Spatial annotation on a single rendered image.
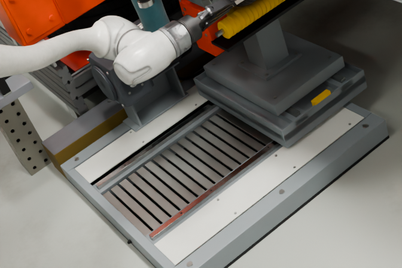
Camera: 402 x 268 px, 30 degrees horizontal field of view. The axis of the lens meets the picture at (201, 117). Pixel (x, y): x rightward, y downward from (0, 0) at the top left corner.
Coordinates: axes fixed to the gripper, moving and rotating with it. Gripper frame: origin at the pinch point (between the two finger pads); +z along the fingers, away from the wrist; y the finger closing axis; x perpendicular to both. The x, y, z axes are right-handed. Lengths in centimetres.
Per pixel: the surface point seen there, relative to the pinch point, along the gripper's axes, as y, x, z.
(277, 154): -38, -41, -6
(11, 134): -86, 24, -64
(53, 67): -77, 34, -39
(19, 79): -57, 31, -54
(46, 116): -121, 31, -45
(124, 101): -57, 5, -30
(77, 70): -82, 30, -31
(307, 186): -28, -54, -8
